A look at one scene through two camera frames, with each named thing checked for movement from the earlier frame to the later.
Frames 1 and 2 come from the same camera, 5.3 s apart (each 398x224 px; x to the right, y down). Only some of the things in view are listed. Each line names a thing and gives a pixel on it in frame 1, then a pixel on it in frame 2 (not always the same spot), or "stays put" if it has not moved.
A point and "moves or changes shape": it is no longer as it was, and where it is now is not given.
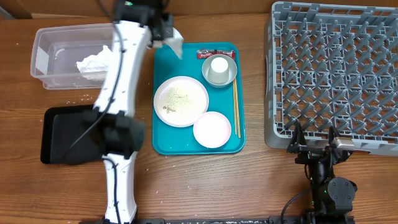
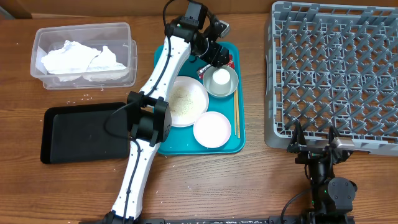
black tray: (71, 134) stays put
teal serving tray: (170, 140) stays put
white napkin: (95, 67) stays put
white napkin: (175, 42) moves or changes shape
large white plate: (179, 100) stays put
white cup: (219, 71) moves or changes shape
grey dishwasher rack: (329, 65) stays put
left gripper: (166, 29) -> (216, 55)
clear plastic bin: (56, 50) stays put
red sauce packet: (205, 53) moves or changes shape
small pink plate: (212, 129) stays put
